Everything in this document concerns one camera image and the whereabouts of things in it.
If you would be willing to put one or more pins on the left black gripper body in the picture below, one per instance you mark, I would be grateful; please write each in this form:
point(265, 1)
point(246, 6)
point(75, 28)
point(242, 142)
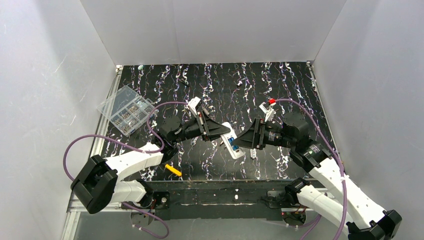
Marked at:
point(203, 125)

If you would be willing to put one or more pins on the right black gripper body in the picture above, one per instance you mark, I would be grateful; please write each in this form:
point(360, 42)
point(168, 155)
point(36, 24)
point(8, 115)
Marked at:
point(259, 134)

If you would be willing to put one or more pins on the blue AA battery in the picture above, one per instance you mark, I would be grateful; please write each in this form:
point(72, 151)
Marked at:
point(231, 142)

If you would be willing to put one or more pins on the white remote control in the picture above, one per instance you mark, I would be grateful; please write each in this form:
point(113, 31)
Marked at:
point(224, 137)

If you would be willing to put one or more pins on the white remote battery cover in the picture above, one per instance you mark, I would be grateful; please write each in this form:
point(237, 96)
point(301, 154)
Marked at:
point(253, 153)

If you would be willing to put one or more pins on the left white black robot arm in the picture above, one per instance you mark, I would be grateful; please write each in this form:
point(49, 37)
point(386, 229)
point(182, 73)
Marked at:
point(101, 181)

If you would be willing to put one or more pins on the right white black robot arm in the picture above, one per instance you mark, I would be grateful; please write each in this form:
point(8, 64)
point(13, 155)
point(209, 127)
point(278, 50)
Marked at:
point(360, 217)

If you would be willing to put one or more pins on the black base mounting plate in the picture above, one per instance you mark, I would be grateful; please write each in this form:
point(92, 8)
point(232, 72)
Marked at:
point(223, 199)

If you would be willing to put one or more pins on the clear plastic screw organizer box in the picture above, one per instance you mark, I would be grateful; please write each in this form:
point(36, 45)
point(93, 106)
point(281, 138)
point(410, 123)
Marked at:
point(127, 110)

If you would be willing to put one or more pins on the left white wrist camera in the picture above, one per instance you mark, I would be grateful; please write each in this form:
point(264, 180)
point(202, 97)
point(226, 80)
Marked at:
point(195, 106)

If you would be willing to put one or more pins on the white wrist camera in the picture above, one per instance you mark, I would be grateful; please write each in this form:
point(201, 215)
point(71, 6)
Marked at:
point(268, 110)
point(195, 106)

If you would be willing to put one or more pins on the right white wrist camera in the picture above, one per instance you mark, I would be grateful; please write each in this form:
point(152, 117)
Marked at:
point(268, 110)

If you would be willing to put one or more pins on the aluminium frame rail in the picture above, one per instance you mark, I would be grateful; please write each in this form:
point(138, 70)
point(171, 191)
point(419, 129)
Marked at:
point(102, 180)

